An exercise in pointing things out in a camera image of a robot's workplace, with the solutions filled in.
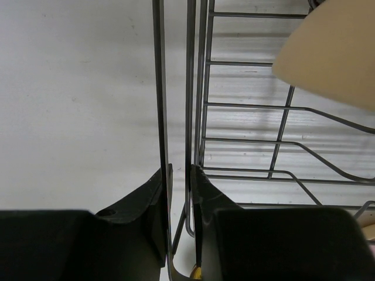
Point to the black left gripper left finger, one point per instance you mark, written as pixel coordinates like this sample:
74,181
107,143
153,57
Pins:
128,240

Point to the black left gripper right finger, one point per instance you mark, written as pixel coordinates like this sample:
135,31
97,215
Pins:
314,243

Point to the brown yellow patterned plate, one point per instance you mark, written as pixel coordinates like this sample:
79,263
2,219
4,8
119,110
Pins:
196,273

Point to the black wire dish rack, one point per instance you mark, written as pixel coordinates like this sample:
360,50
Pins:
259,140

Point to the yellow plate front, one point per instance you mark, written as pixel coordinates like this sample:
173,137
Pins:
367,227

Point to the pink plate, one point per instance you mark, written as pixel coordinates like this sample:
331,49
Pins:
372,248

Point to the cream plate rear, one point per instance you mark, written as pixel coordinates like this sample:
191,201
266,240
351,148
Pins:
331,53

